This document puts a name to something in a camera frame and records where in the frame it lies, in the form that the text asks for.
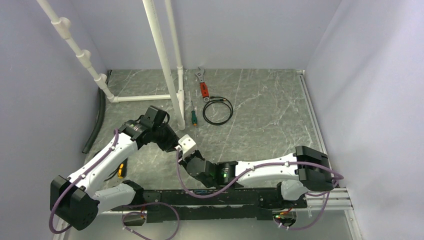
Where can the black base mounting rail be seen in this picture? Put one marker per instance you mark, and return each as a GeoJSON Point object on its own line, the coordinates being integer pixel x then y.
{"type": "Point", "coordinates": [260, 203]}

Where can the white pvc pipe frame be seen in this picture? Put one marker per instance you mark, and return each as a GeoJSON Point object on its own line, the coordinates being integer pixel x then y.
{"type": "Point", "coordinates": [176, 95]}

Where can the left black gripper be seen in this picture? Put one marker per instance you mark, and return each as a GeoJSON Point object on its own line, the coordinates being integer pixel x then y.
{"type": "Point", "coordinates": [172, 140]}

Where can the yellow black screwdriver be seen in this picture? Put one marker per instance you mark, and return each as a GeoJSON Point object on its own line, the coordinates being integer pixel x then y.
{"type": "Point", "coordinates": [122, 171]}

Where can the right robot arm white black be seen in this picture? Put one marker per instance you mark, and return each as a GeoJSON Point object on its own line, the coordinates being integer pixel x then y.
{"type": "Point", "coordinates": [297, 173]}

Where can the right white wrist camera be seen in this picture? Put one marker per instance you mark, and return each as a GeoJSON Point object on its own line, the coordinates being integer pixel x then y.
{"type": "Point", "coordinates": [188, 146]}

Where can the aluminium rail right edge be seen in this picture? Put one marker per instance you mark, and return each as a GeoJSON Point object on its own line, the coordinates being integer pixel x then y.
{"type": "Point", "coordinates": [339, 198]}

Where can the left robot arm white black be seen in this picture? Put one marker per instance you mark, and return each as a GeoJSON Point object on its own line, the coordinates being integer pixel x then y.
{"type": "Point", "coordinates": [77, 199]}

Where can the green handle screwdriver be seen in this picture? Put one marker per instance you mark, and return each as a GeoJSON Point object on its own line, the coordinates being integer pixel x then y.
{"type": "Point", "coordinates": [194, 119]}

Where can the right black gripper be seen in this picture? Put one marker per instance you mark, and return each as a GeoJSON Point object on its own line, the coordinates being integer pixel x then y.
{"type": "Point", "coordinates": [184, 162]}

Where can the red handle adjustable wrench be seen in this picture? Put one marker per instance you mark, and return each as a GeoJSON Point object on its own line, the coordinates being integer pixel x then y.
{"type": "Point", "coordinates": [203, 87]}

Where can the black foam tube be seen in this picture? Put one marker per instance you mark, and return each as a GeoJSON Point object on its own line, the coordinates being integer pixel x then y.
{"type": "Point", "coordinates": [98, 122]}

